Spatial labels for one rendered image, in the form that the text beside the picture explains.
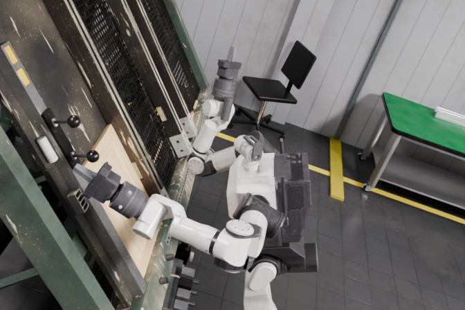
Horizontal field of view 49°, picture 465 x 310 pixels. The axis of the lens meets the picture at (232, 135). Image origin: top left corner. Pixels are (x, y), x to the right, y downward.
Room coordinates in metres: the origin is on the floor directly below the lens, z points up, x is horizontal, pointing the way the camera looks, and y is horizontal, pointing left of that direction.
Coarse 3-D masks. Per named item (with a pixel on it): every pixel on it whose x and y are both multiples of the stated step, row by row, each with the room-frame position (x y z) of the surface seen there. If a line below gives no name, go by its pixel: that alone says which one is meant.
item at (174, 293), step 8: (184, 248) 1.74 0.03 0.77; (176, 256) 1.73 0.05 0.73; (184, 256) 1.73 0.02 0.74; (192, 256) 1.75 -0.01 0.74; (176, 264) 1.67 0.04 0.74; (184, 264) 1.74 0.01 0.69; (176, 272) 1.63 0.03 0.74; (184, 272) 1.61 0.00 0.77; (192, 272) 1.63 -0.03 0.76; (176, 280) 1.58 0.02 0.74; (184, 280) 1.57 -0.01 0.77; (192, 280) 1.59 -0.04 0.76; (168, 288) 1.53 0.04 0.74; (176, 288) 1.54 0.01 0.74; (184, 288) 1.54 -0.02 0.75; (168, 296) 1.48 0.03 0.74; (176, 296) 1.48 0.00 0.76; (184, 296) 1.49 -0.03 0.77; (168, 304) 1.44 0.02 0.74; (176, 304) 1.44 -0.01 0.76; (184, 304) 1.45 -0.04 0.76; (192, 304) 1.50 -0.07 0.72
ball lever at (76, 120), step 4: (72, 116) 1.24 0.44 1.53; (76, 116) 1.24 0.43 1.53; (52, 120) 1.28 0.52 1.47; (56, 120) 1.28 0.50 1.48; (60, 120) 1.27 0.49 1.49; (64, 120) 1.26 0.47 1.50; (68, 120) 1.23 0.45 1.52; (72, 120) 1.23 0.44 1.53; (76, 120) 1.23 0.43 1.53; (80, 120) 1.25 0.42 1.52; (52, 124) 1.28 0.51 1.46; (56, 124) 1.28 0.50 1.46; (68, 124) 1.23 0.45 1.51; (72, 124) 1.22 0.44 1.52; (76, 124) 1.23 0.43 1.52
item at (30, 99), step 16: (0, 48) 1.25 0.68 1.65; (0, 64) 1.25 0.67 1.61; (16, 64) 1.27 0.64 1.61; (16, 80) 1.25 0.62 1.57; (16, 96) 1.25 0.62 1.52; (32, 96) 1.27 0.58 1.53; (32, 112) 1.26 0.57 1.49; (64, 160) 1.27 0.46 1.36; (64, 176) 1.27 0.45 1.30; (80, 176) 1.30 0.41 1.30; (96, 208) 1.29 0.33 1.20; (96, 224) 1.28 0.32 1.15; (112, 224) 1.33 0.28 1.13; (112, 240) 1.29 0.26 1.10; (112, 256) 1.29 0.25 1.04; (128, 256) 1.33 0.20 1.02; (128, 272) 1.29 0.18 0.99; (144, 288) 1.32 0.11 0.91
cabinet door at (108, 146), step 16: (112, 128) 1.68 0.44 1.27; (96, 144) 1.53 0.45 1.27; (112, 144) 1.63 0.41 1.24; (112, 160) 1.58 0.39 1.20; (128, 160) 1.69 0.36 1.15; (128, 176) 1.63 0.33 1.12; (128, 224) 1.47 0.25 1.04; (128, 240) 1.41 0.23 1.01; (144, 240) 1.52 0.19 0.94; (144, 256) 1.46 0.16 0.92; (144, 272) 1.40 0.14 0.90
